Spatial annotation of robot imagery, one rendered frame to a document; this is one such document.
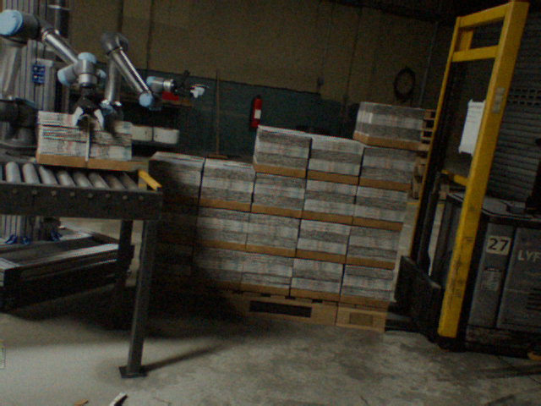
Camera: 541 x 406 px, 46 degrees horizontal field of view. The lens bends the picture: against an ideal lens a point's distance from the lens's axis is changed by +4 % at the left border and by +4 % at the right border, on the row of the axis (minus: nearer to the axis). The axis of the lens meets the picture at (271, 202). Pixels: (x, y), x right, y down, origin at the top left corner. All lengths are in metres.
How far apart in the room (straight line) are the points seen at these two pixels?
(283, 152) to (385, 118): 0.58
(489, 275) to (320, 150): 1.14
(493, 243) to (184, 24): 7.45
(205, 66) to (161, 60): 0.72
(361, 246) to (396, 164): 0.50
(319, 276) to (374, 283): 0.32
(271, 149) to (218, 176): 0.33
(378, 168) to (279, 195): 0.57
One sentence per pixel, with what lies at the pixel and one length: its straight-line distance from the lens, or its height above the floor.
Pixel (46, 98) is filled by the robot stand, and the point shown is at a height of 1.05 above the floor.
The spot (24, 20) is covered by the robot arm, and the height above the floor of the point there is 1.41.
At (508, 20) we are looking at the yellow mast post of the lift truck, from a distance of 3.44.
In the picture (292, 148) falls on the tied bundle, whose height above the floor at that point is 0.99.
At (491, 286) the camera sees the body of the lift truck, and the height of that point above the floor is 0.40.
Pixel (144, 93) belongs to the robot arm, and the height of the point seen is 1.16.
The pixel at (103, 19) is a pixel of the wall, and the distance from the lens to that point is 9.93.
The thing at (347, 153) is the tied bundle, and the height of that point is 1.00.
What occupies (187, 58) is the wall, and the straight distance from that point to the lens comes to 10.17.
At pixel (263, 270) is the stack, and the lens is 3.49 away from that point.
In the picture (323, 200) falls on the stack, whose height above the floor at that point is 0.73.
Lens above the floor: 1.29
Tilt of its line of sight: 10 degrees down
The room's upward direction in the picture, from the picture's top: 8 degrees clockwise
